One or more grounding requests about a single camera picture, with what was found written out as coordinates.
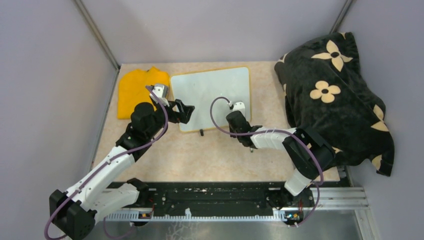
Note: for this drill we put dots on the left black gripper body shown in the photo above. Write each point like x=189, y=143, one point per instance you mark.
x=173, y=116

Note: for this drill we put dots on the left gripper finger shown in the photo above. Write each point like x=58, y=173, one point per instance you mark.
x=184, y=117
x=184, y=109

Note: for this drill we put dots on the whiteboard with yellow frame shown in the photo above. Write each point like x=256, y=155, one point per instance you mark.
x=200, y=88

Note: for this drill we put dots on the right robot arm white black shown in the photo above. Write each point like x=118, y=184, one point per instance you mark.
x=307, y=149

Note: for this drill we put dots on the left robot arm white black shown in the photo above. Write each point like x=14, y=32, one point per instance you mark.
x=78, y=209

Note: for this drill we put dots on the yellow folded sweatshirt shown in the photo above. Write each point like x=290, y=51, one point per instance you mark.
x=132, y=89

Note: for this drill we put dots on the black floral blanket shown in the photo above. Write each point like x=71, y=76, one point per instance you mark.
x=324, y=89

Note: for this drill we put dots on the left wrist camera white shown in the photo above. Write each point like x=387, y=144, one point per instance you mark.
x=159, y=94

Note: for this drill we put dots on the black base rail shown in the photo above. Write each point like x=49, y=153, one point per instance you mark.
x=220, y=199

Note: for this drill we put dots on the white slotted cable duct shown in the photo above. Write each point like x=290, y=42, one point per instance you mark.
x=133, y=215

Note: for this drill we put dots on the left metal corner post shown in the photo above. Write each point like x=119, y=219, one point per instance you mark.
x=96, y=33

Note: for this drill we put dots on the metal corner post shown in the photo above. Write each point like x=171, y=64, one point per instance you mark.
x=96, y=33
x=341, y=16

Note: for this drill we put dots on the right metal corner post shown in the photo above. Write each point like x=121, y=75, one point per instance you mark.
x=341, y=16

